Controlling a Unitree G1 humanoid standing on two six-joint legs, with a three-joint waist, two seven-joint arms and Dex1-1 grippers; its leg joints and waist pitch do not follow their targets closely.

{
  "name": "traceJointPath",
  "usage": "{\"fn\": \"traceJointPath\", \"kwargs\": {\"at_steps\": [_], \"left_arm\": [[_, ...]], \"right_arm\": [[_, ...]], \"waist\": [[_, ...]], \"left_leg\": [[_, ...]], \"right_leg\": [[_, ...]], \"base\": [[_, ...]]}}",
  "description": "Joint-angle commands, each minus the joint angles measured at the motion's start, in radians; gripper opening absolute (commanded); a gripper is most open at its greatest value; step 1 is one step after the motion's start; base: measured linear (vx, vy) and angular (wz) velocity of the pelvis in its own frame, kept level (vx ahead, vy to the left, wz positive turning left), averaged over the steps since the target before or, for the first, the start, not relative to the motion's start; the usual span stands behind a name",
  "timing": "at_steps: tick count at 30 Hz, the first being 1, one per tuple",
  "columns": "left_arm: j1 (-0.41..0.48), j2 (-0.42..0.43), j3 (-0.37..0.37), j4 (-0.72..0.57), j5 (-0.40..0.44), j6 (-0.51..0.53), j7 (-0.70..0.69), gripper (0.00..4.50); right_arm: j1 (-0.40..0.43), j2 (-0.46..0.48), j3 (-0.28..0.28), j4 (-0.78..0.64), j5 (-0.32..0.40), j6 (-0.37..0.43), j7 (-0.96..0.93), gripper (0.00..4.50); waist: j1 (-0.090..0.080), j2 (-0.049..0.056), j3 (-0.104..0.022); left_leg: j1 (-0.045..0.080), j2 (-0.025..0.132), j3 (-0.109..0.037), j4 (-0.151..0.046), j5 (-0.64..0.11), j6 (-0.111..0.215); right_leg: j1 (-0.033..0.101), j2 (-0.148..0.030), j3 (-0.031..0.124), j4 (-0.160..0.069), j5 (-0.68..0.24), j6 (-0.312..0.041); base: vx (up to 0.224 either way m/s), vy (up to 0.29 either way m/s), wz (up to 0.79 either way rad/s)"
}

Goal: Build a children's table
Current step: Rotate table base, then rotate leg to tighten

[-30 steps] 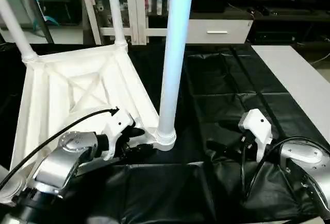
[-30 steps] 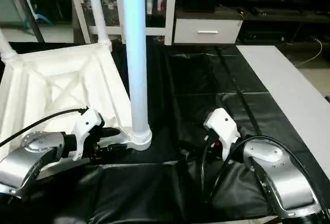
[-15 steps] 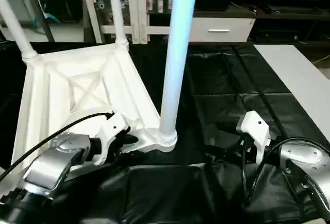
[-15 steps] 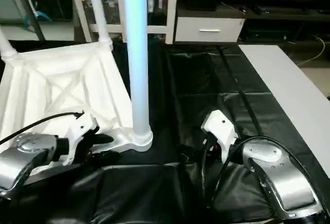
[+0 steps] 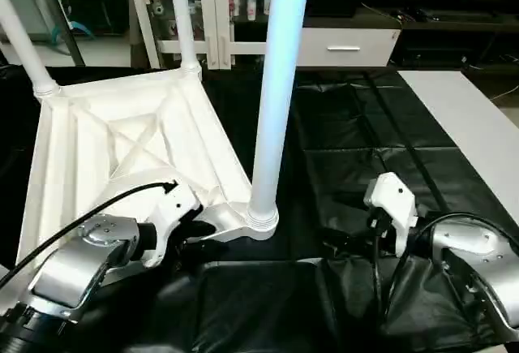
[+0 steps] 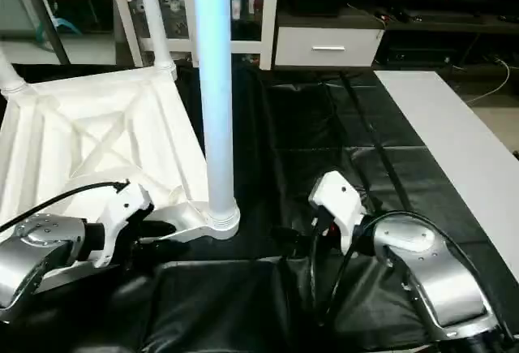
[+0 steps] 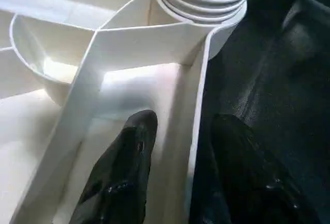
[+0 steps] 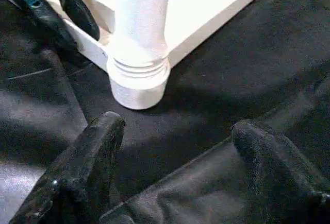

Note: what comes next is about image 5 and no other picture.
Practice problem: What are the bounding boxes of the white plastic table leg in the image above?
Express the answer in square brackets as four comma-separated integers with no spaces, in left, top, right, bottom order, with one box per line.
[166,0,202,74]
[247,0,314,224]
[0,0,62,98]

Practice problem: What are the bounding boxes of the white plastic table top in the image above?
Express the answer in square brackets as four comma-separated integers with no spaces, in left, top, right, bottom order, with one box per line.
[0,67,281,317]

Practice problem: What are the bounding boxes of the black work mat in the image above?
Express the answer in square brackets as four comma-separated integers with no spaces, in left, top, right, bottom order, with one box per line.
[0,64,519,353]

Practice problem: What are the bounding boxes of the white flat board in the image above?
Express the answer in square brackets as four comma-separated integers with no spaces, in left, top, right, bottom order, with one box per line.
[397,69,519,224]

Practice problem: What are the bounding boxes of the white drawer cabinet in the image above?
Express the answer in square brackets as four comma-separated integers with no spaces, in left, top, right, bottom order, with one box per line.
[298,26,402,68]

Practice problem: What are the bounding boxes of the black low desk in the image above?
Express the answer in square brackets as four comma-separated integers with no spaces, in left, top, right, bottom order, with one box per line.
[360,0,519,71]

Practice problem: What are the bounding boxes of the grey pole stand blue brackets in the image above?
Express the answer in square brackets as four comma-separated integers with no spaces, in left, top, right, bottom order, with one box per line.
[44,0,97,66]

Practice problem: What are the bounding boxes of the white glass door cabinet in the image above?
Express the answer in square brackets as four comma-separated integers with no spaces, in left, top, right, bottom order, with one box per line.
[125,0,309,71]

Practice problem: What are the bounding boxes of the black storage unit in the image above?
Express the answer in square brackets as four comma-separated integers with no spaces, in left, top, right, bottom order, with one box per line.
[60,0,127,37]

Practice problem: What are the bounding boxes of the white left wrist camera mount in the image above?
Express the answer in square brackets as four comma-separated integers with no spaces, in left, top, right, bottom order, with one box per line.
[144,182,204,269]

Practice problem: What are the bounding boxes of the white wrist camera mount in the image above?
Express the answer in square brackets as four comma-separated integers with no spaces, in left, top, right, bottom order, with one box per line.
[363,172,418,255]
[144,182,204,269]

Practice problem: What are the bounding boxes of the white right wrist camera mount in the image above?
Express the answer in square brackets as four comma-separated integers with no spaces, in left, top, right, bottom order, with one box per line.
[363,172,418,255]

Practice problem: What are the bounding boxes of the white floor cable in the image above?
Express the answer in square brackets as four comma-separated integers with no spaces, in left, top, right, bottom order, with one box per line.
[488,84,519,101]

